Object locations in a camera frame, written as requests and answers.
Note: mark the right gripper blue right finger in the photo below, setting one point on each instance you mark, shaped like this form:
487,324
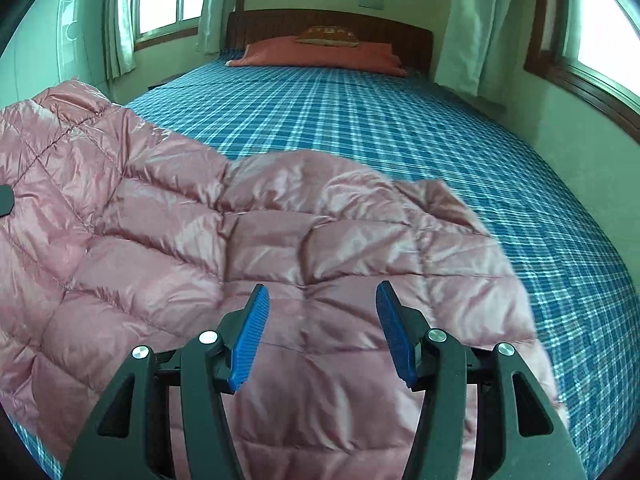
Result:
404,329

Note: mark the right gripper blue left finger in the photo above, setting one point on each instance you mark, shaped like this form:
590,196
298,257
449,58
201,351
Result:
240,333

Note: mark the pink quilted down coat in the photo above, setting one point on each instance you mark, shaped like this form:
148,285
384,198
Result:
123,233

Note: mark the green patterned wardrobe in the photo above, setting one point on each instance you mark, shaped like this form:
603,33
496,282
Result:
55,41

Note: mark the blue plaid bed sheet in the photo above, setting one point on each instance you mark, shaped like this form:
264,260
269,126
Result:
585,308

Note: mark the orange red pillow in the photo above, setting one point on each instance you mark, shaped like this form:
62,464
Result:
370,57

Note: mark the pale green curtain right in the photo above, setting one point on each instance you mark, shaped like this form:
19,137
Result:
477,50

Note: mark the embroidered brown cushion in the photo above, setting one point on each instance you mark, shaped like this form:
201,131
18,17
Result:
329,36

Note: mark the side window brown frame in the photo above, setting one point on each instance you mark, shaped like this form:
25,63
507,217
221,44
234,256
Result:
590,48

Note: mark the white wall socket plate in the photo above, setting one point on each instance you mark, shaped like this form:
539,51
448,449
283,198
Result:
378,5

